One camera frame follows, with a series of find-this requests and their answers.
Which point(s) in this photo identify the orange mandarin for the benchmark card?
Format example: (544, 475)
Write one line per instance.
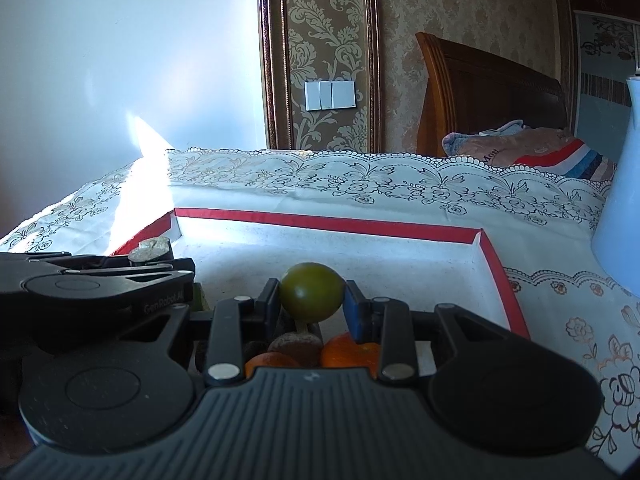
(270, 361)
(345, 352)

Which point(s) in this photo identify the light blue cloth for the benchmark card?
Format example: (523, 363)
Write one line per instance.
(507, 127)

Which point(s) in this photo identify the dark chunk with pale cut face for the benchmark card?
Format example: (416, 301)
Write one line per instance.
(150, 249)
(295, 345)

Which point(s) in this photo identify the wooden headboard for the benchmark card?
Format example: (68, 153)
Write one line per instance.
(490, 90)

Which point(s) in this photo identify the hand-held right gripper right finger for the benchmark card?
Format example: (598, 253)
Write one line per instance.
(356, 312)

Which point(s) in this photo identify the light blue kettle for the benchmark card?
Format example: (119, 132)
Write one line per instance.
(622, 210)

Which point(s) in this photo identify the white lace tablecloth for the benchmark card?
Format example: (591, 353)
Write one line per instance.
(350, 180)

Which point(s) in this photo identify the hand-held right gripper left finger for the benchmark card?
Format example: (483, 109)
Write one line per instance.
(272, 310)

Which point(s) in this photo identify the striped pillow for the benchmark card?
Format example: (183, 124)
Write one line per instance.
(525, 152)

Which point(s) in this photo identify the olive green round fruit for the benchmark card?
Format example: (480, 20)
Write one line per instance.
(310, 290)

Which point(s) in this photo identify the patterned wardrobe sliding door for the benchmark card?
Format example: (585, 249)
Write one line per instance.
(605, 60)

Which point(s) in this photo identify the red cardboard tray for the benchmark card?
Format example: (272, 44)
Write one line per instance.
(375, 255)

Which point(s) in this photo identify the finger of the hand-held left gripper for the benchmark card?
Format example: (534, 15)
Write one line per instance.
(170, 271)
(80, 261)

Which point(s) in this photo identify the white wall switch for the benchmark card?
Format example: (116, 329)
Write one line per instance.
(330, 95)

